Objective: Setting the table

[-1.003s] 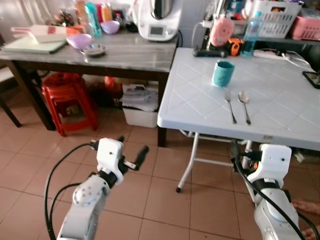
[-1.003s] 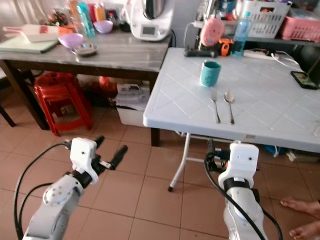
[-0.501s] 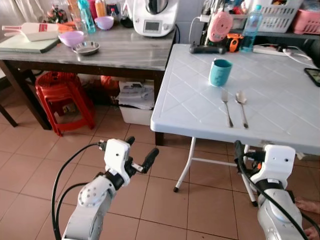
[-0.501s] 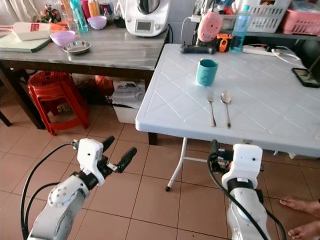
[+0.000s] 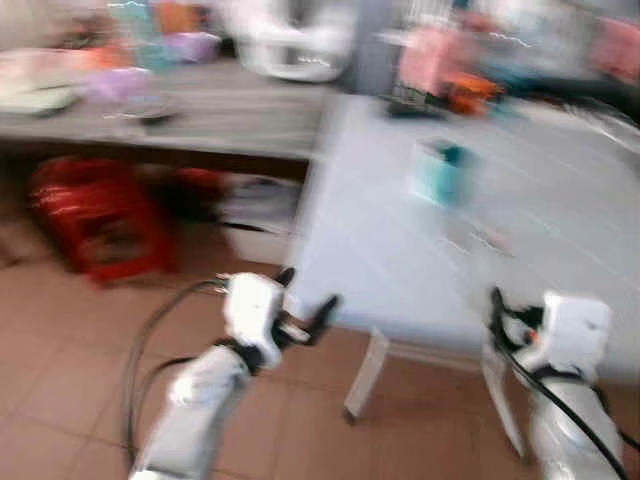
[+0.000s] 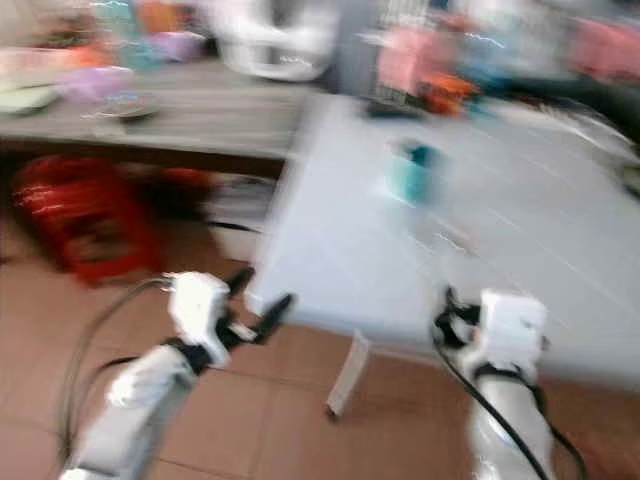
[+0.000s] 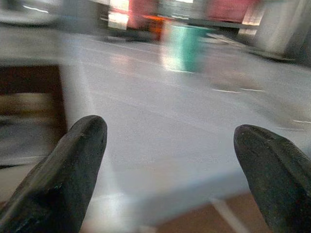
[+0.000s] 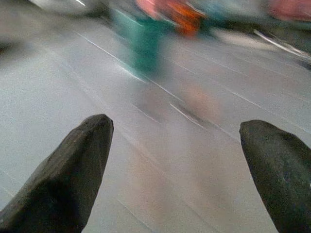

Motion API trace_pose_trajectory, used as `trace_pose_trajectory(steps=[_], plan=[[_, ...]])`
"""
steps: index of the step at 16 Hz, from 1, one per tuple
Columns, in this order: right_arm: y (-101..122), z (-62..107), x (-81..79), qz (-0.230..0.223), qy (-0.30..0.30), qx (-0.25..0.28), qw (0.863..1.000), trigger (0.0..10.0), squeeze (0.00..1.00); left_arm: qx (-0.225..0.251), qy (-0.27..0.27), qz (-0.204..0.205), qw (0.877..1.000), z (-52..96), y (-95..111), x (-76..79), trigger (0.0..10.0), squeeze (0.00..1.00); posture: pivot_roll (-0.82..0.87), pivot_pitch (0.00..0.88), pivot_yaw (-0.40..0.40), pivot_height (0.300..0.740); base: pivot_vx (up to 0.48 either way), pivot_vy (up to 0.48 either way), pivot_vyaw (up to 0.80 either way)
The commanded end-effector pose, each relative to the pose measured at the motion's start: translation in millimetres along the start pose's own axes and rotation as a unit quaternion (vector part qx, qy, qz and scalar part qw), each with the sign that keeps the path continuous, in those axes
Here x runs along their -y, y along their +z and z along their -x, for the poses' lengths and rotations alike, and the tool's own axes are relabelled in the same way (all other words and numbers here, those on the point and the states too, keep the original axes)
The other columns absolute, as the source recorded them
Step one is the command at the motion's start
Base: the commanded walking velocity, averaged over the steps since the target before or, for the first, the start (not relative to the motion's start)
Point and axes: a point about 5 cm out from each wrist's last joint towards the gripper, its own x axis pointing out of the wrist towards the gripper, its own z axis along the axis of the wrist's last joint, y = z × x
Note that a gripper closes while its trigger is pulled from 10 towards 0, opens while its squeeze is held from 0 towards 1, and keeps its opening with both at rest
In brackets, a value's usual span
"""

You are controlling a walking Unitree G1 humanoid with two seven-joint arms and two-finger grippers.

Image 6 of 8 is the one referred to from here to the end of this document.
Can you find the teal bottle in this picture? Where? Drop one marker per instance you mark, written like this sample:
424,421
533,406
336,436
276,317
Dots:
132,32

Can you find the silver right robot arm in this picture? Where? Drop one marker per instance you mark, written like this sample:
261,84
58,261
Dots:
510,425

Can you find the pink tray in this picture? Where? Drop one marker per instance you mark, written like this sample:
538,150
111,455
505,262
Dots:
35,64

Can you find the grey bowl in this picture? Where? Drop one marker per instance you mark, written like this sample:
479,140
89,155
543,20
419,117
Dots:
132,105

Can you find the pale green plate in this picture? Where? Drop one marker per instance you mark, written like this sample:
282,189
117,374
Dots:
25,97

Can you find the white storage box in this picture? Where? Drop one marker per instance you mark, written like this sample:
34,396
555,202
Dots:
245,215

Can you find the orange box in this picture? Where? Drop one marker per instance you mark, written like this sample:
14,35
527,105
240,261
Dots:
448,92

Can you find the grey wooden bench table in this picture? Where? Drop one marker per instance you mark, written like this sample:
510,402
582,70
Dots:
220,120

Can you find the pink container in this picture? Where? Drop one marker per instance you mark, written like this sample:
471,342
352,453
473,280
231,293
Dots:
410,58

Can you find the purple bowl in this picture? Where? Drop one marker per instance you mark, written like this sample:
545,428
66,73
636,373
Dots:
98,82

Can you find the purple lidded container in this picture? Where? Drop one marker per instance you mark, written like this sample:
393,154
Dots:
176,45

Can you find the white kitchen appliance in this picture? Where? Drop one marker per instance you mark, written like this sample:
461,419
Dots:
275,38

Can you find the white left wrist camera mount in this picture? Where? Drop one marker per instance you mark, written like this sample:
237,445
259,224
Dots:
198,305

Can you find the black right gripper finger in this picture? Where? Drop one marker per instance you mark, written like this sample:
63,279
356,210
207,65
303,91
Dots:
443,315

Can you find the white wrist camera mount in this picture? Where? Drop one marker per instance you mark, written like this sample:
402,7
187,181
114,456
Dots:
512,328
198,305

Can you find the white folding table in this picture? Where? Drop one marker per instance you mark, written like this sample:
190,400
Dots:
510,240

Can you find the pink plastic basket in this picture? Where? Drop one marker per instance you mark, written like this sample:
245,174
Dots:
605,48

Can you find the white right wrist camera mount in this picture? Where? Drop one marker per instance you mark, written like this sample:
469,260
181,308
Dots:
512,328

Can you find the teal box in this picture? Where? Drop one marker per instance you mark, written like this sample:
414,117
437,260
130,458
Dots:
412,172

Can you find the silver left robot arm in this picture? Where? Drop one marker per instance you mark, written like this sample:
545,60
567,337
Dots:
135,405

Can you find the red plastic stool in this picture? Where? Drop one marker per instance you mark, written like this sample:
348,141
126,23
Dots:
85,215

